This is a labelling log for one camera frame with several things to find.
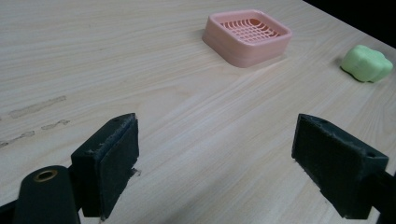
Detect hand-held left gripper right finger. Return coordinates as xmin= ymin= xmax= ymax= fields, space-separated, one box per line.
xmin=290 ymin=113 xmax=389 ymax=220

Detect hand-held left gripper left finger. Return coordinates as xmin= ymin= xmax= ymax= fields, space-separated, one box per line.
xmin=70 ymin=112 xmax=140 ymax=221

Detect green soap bar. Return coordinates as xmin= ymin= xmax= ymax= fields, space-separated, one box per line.
xmin=339 ymin=44 xmax=394 ymax=83

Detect pink soap dish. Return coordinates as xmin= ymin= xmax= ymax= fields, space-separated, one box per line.
xmin=202 ymin=8 xmax=293 ymax=69

